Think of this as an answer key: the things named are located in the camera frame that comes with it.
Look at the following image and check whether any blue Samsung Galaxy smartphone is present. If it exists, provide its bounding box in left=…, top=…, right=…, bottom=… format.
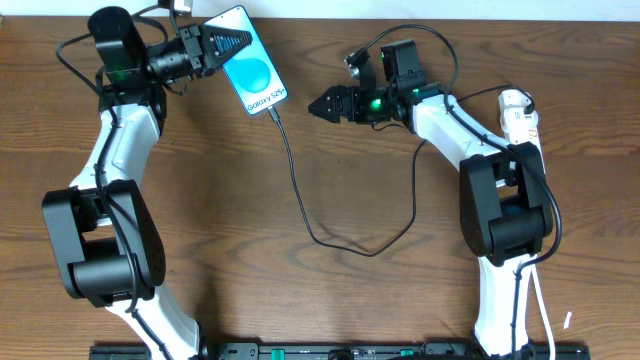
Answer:
left=205, top=5, right=288, bottom=115

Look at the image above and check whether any black USB charging cable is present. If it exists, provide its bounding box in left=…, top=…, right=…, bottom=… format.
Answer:
left=267, top=84, right=536, bottom=258

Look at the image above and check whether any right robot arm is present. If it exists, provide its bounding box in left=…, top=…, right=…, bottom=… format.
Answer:
left=308, top=39, right=560, bottom=359

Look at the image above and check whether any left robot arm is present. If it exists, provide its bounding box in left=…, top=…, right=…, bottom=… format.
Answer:
left=42, top=6, right=253, bottom=359

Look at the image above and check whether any white USB charger plug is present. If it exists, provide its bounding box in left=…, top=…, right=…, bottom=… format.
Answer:
left=498, top=89, right=535, bottom=114

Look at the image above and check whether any white power strip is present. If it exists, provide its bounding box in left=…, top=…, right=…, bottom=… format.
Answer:
left=500, top=107, right=542, bottom=152

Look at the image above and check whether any small white paper scrap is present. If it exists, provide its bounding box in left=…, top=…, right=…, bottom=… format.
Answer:
left=563, top=311, right=573, bottom=330

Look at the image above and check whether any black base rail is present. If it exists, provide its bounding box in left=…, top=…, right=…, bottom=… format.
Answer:
left=88, top=340, right=591, bottom=360

